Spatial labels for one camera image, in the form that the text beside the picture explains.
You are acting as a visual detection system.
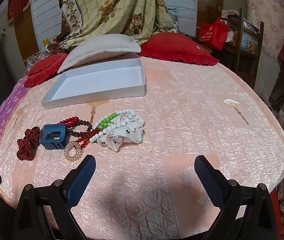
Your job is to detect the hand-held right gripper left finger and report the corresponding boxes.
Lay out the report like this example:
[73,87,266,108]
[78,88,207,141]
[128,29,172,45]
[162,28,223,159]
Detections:
[13,155,97,240]

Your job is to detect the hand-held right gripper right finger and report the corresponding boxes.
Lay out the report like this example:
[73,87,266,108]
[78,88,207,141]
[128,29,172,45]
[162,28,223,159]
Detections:
[194,155,282,240]

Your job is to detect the silver grey bracelet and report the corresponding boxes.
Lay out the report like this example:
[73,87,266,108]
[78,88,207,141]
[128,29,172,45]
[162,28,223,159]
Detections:
[64,141,84,162]

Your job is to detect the blue hair claw clip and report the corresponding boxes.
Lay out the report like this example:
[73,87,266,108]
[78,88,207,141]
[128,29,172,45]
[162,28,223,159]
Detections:
[39,123,67,151]

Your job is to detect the red polka dot scrunchie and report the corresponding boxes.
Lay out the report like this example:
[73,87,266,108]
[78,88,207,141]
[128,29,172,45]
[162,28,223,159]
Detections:
[16,127,41,161]

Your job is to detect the white cherry print scrunchie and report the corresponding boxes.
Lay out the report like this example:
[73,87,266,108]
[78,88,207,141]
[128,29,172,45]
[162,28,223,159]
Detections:
[97,112,145,153]

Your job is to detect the white bead bracelet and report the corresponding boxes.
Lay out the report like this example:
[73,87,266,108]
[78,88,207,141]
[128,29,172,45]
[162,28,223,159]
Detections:
[90,109,135,143]

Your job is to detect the white shallow cardboard box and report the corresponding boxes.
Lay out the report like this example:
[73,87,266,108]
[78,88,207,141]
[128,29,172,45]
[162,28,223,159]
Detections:
[41,58,146,110]

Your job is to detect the peach quilted bedspread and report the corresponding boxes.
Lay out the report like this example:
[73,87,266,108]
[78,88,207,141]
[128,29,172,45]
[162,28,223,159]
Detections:
[0,55,284,239]

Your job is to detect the purple printed blanket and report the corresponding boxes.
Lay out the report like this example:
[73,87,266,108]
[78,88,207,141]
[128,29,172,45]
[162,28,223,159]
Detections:
[0,77,30,180]

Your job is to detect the red ruffled cushion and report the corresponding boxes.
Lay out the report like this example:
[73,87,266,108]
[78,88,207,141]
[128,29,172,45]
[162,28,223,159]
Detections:
[24,52,69,87]
[139,32,220,66]

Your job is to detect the clear plastic bags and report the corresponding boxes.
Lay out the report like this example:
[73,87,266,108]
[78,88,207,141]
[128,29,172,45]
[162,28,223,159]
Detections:
[24,44,57,68]

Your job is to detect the beige pillow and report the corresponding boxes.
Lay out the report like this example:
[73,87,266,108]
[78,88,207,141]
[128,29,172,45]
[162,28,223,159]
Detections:
[57,33,142,74]

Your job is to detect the wooden chair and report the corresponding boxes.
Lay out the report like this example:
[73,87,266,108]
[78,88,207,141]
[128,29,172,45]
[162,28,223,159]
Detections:
[222,7,265,88]

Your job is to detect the red shopping bag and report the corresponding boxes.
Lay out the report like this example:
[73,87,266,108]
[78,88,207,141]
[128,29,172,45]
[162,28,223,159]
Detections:
[199,17,230,50]

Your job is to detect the wooden door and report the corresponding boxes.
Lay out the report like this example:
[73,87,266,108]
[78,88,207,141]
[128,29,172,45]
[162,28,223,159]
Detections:
[14,5,40,55]

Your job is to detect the pink floral curtain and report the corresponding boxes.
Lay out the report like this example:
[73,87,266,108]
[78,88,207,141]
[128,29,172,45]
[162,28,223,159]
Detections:
[247,0,284,55]

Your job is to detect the white slatted headboard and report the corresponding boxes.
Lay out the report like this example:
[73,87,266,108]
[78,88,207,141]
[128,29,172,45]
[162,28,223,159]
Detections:
[31,0,199,53]

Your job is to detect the yellow floral blanket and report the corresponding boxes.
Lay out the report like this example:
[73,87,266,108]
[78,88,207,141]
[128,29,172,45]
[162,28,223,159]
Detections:
[56,0,179,49]

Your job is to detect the dark red bead bracelet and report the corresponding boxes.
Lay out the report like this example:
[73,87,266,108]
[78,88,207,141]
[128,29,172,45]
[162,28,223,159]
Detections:
[76,127,100,150]

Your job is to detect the brown bead bracelet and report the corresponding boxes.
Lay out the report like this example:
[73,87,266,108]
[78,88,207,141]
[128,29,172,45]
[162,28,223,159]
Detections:
[67,119,94,138]

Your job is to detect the green bead bracelet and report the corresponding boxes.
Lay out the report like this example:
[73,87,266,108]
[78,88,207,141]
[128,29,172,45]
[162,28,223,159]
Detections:
[93,114,119,131]

